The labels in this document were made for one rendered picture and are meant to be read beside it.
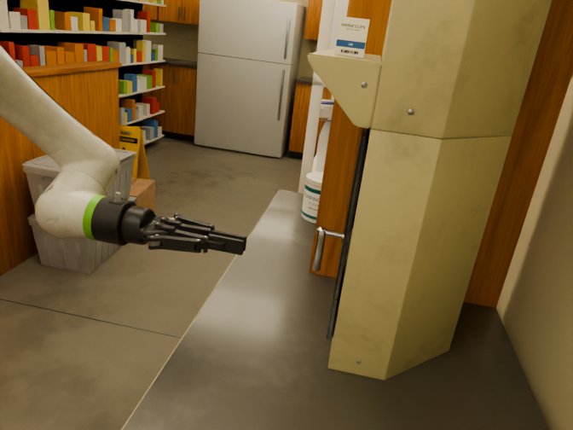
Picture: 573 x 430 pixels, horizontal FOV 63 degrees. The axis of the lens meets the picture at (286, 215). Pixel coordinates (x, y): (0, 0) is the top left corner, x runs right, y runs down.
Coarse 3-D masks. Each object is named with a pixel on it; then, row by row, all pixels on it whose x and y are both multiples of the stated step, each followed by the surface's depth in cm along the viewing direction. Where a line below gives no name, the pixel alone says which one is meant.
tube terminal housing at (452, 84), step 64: (448, 0) 66; (512, 0) 70; (384, 64) 70; (448, 64) 69; (512, 64) 76; (384, 128) 73; (448, 128) 72; (512, 128) 83; (384, 192) 77; (448, 192) 79; (384, 256) 81; (448, 256) 86; (384, 320) 85; (448, 320) 96
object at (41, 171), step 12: (48, 156) 285; (120, 156) 302; (132, 156) 310; (24, 168) 266; (36, 168) 265; (48, 168) 265; (60, 168) 267; (120, 168) 300; (132, 168) 317; (36, 180) 269; (48, 180) 268; (120, 180) 304; (36, 192) 273; (108, 192) 292; (120, 192) 309
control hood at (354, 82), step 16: (320, 64) 72; (336, 64) 71; (352, 64) 71; (368, 64) 71; (336, 80) 72; (352, 80) 72; (368, 80) 71; (336, 96) 73; (352, 96) 73; (368, 96) 72; (352, 112) 73; (368, 112) 73; (368, 128) 74
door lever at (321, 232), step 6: (318, 228) 87; (324, 228) 87; (318, 234) 87; (324, 234) 86; (330, 234) 86; (336, 234) 86; (342, 234) 86; (318, 240) 87; (324, 240) 87; (342, 240) 86; (318, 246) 88; (318, 252) 88; (318, 258) 88; (312, 264) 90; (318, 264) 89; (318, 270) 90
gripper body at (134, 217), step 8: (136, 208) 92; (144, 208) 93; (128, 216) 91; (136, 216) 91; (144, 216) 91; (152, 216) 95; (128, 224) 90; (136, 224) 90; (144, 224) 92; (152, 224) 93; (168, 224) 93; (128, 232) 91; (136, 232) 90; (144, 232) 90; (152, 232) 90; (160, 232) 90; (168, 232) 91; (128, 240) 92; (136, 240) 91; (144, 240) 93
